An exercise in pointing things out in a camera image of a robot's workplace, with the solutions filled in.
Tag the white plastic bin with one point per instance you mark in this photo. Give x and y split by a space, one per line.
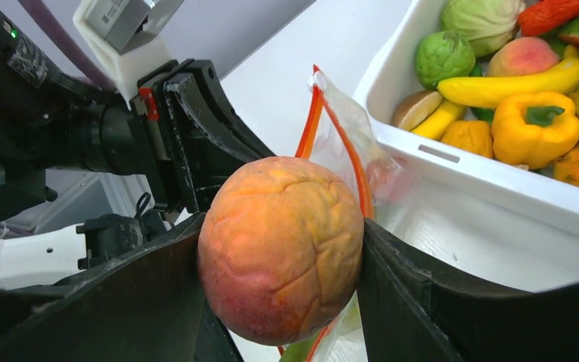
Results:
500 223

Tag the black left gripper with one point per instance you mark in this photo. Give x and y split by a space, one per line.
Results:
51 120

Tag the yellow banana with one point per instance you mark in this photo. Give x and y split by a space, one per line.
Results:
489 92

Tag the green cabbage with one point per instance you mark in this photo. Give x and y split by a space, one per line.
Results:
487 25

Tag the green custard apple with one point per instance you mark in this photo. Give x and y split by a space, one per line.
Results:
443 55

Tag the pink peach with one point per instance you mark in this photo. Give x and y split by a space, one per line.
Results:
280 249
523 56

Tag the clear zip top bag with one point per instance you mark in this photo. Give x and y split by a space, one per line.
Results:
339 136

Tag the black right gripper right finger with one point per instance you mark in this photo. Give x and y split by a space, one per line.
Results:
415 307

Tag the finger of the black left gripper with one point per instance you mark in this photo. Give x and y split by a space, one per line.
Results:
214 96

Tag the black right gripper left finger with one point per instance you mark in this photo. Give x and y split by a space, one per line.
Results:
146 305

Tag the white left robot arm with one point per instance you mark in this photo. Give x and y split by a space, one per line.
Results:
167 120

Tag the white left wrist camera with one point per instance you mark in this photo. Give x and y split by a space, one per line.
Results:
124 35

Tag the yellow bell pepper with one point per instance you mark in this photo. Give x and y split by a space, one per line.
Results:
534 129

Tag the green leaf vegetable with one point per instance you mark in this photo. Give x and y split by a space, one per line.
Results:
298 351

